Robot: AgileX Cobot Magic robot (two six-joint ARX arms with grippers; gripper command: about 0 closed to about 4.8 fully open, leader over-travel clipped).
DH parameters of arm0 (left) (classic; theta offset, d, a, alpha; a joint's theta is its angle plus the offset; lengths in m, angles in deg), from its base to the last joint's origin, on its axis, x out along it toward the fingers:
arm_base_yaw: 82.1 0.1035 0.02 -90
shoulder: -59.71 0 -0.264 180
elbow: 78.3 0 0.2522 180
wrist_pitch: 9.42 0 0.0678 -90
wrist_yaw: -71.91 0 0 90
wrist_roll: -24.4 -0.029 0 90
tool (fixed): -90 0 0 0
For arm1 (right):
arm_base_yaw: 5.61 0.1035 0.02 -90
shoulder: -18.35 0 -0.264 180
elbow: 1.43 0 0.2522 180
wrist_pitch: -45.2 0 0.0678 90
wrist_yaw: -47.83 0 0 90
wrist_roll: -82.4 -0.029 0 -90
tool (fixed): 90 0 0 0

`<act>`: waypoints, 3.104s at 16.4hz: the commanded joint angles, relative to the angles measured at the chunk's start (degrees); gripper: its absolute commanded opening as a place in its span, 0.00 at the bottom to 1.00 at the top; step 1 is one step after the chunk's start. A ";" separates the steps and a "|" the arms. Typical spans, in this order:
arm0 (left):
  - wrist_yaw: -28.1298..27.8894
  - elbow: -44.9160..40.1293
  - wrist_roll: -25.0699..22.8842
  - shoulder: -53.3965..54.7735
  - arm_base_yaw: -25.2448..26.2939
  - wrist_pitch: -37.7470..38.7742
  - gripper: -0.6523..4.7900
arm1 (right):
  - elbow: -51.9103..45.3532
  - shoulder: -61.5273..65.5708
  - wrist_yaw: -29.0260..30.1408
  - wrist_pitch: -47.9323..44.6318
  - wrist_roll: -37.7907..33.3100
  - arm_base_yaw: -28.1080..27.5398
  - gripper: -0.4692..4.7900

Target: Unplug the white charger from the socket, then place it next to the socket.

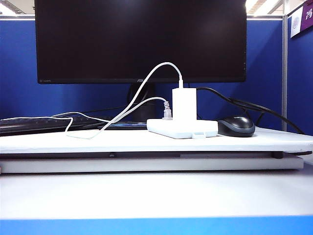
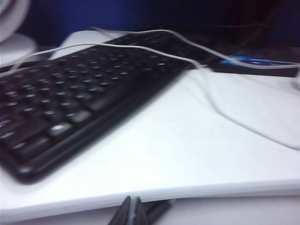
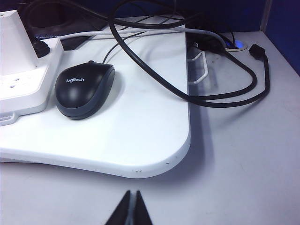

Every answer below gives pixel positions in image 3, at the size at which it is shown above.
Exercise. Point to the white power strip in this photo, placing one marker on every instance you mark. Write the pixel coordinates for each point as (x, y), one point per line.
(23, 98)

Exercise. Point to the white desk riser board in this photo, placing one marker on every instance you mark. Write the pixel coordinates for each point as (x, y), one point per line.
(117, 133)

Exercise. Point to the silver partition post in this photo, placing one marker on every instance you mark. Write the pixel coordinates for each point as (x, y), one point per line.
(281, 14)

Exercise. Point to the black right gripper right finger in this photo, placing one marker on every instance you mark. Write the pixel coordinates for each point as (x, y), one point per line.
(140, 211)

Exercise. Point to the black monitor stand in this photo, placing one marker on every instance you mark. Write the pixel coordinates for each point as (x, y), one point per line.
(54, 23)

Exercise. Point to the white charger block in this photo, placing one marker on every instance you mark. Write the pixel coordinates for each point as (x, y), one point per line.
(16, 39)

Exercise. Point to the black computer mouse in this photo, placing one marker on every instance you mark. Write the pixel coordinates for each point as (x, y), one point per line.
(82, 93)

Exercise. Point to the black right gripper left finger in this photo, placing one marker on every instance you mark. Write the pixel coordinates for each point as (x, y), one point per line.
(123, 211)

